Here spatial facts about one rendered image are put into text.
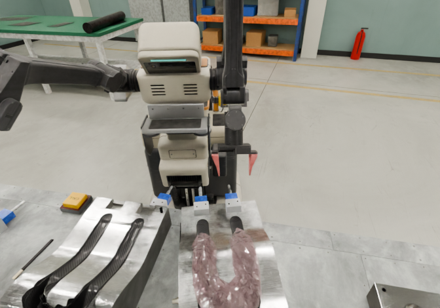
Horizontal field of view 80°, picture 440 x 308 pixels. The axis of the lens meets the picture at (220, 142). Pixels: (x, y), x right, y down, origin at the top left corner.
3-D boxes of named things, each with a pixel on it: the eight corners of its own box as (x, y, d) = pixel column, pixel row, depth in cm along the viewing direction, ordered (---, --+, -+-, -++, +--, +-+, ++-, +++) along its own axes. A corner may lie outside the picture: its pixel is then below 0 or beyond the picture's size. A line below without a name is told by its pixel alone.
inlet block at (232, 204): (222, 191, 100) (222, 180, 97) (235, 189, 101) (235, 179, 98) (226, 217, 90) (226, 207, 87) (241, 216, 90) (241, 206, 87)
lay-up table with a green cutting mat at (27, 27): (38, 66, 503) (14, 6, 445) (152, 75, 450) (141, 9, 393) (-19, 88, 413) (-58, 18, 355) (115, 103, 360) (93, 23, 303)
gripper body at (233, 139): (251, 151, 79) (251, 127, 78) (217, 152, 79) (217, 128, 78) (249, 148, 86) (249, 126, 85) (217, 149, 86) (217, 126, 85)
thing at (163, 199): (167, 190, 105) (165, 179, 102) (178, 192, 104) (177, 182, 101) (151, 215, 95) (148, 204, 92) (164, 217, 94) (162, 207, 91)
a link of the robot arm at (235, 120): (247, 88, 82) (220, 89, 82) (252, 85, 70) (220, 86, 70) (247, 127, 83) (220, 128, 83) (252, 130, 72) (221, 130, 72)
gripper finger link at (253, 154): (258, 177, 80) (258, 147, 79) (234, 178, 80) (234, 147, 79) (255, 172, 87) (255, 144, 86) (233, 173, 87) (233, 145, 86)
